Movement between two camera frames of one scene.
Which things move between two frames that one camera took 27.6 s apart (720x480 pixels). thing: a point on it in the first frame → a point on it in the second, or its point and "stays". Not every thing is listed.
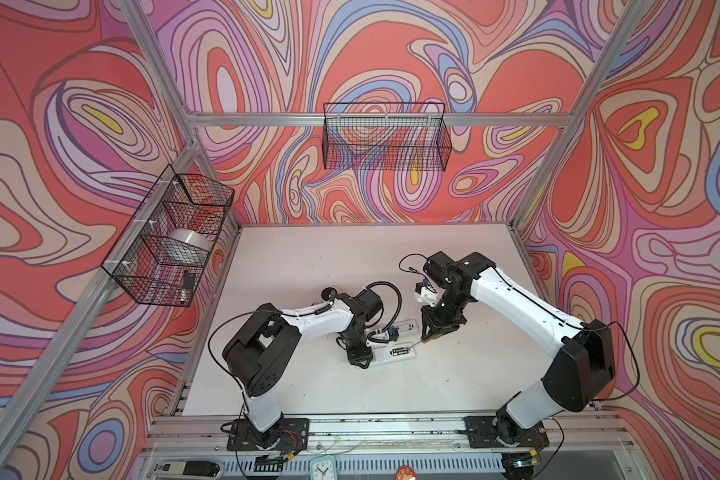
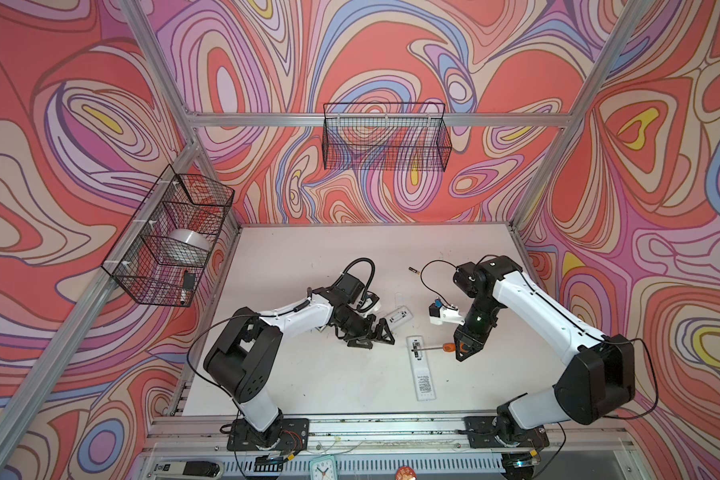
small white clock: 323,467 stays
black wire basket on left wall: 162,255 stays
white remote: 393,352 → 423,375
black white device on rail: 187,469 stays
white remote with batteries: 408,331 → 398,316
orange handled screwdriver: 426,340 → 447,347
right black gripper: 436,326 → 475,342
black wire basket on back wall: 385,136 stays
